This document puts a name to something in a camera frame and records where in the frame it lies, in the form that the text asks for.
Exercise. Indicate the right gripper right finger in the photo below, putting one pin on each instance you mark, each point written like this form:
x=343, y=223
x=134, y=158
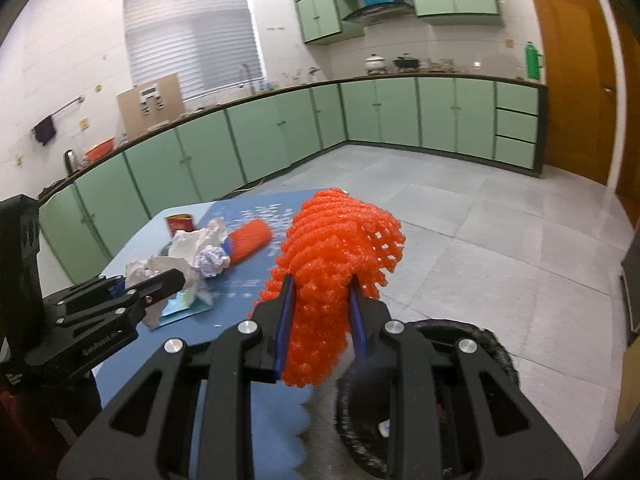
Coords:
x=514, y=439

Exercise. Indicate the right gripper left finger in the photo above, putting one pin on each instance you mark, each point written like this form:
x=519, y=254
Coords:
x=187, y=409

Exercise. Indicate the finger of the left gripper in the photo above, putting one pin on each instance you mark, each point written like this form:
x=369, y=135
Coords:
x=94, y=291
x=148, y=292

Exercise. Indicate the orange foam net sleeve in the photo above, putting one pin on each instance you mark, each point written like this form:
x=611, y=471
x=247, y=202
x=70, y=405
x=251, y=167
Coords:
x=333, y=239

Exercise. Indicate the black trash bin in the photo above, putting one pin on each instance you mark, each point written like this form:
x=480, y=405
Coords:
x=402, y=413

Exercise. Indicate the light blue wrapper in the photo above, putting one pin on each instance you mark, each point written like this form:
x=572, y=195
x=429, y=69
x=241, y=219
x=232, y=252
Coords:
x=185, y=305

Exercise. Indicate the green lower cabinets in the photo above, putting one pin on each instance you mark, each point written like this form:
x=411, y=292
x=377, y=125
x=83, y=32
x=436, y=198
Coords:
x=90, y=217

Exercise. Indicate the crumpled white paper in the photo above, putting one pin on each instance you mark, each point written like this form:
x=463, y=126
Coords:
x=198, y=255

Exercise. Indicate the red paper cup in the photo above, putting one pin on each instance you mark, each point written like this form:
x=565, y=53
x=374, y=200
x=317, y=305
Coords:
x=180, y=222

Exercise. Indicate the blue plastic bag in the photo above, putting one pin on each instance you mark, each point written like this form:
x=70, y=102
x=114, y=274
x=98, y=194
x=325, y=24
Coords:
x=226, y=245

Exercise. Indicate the steel kettle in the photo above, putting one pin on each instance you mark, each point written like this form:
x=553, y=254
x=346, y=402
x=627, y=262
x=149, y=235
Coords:
x=70, y=162

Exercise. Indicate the orange basin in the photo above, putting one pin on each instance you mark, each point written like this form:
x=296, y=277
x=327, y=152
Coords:
x=100, y=150

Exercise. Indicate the dark hanging towel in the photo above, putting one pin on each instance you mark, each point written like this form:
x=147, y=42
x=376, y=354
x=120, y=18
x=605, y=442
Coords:
x=45, y=131

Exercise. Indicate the cardboard box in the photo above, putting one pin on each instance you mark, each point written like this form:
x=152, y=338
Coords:
x=152, y=105

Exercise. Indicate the chrome faucet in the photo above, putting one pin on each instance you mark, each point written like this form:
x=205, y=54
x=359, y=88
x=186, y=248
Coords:
x=246, y=79

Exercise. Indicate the window blind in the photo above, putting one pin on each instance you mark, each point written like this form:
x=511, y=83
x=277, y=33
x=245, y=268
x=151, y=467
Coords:
x=204, y=42

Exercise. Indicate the wooden door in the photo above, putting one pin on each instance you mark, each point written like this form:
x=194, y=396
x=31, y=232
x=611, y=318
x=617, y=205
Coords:
x=628, y=182
x=580, y=76

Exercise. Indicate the white pot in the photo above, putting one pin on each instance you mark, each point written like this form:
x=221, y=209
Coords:
x=375, y=65

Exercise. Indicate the black wok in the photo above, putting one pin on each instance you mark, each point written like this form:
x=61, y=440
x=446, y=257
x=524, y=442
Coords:
x=406, y=64

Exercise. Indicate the range hood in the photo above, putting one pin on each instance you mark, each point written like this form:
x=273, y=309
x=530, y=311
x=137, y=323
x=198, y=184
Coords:
x=381, y=12

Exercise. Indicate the green thermos bottle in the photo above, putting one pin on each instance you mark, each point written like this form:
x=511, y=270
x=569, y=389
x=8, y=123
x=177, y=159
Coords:
x=533, y=62

